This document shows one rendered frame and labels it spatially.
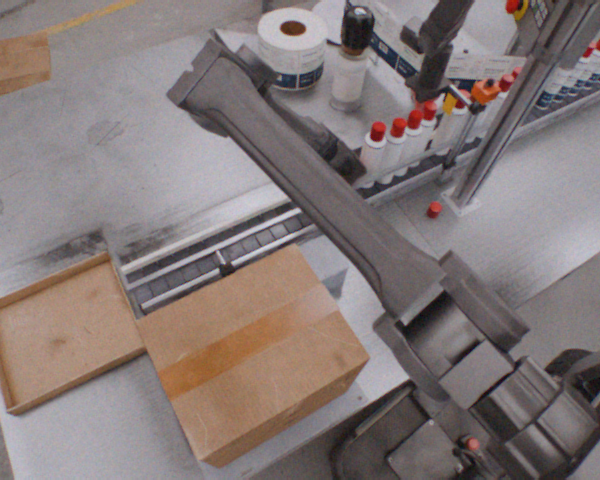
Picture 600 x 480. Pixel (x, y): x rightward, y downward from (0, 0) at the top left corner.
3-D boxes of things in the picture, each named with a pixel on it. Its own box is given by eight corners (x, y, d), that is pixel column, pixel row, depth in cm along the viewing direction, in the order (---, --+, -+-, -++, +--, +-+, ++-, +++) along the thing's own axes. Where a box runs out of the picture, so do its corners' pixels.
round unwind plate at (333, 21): (365, -10, 164) (365, -13, 163) (415, 36, 152) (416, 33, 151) (294, 9, 155) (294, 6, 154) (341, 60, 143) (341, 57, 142)
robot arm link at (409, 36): (429, 42, 90) (459, 17, 90) (390, 14, 95) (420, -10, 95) (428, 78, 101) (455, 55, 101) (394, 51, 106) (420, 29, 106)
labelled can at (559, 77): (538, 97, 140) (573, 43, 123) (550, 107, 138) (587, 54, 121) (528, 102, 139) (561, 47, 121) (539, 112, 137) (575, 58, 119)
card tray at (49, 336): (111, 258, 108) (106, 250, 105) (149, 350, 98) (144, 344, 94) (-12, 312, 99) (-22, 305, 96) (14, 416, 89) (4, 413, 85)
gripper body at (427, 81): (402, 85, 108) (409, 60, 101) (433, 73, 111) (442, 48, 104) (418, 102, 105) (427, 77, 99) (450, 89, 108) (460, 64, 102)
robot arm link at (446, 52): (443, 51, 95) (460, 43, 96) (420, 35, 97) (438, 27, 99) (434, 77, 100) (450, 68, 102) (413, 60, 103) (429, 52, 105)
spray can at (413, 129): (396, 159, 123) (416, 103, 105) (410, 171, 121) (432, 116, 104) (383, 167, 121) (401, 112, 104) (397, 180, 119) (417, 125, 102)
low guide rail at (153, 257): (478, 115, 132) (480, 110, 130) (481, 118, 131) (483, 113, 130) (123, 271, 100) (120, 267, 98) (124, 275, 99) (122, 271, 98)
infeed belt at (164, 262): (587, 78, 154) (594, 69, 150) (605, 92, 150) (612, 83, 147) (130, 281, 105) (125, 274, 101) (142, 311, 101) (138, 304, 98)
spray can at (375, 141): (367, 170, 120) (382, 115, 103) (377, 185, 118) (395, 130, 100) (350, 177, 119) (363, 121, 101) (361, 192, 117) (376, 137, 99)
